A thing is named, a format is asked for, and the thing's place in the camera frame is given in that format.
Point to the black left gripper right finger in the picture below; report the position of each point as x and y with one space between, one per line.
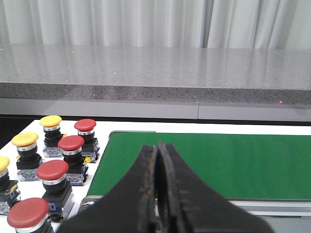
188 205

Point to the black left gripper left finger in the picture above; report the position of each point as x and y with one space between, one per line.
127 208

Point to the red push button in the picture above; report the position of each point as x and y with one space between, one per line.
30 216
90 149
59 195
71 148

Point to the yellow push button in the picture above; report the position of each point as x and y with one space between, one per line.
51 128
28 160
9 192

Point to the grey stone counter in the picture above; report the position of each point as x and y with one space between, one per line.
96 81

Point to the white curtain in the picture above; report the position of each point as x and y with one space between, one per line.
237 24

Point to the aluminium conveyor frame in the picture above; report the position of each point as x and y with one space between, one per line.
267 206

